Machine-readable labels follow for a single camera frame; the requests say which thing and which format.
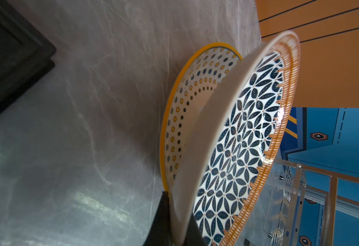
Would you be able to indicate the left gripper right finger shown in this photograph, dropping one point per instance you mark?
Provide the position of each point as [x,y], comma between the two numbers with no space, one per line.
[193,236]

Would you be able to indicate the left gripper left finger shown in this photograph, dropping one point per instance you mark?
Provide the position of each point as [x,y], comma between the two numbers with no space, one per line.
[159,234]

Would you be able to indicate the silver wire dish rack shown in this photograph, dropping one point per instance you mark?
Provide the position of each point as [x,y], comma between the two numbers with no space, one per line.
[310,206]

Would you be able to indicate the yellow rimmed dotted plate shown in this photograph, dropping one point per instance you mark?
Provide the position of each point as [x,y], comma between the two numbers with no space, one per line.
[194,85]

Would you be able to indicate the black white chessboard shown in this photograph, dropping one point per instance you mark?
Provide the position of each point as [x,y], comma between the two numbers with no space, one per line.
[25,55]

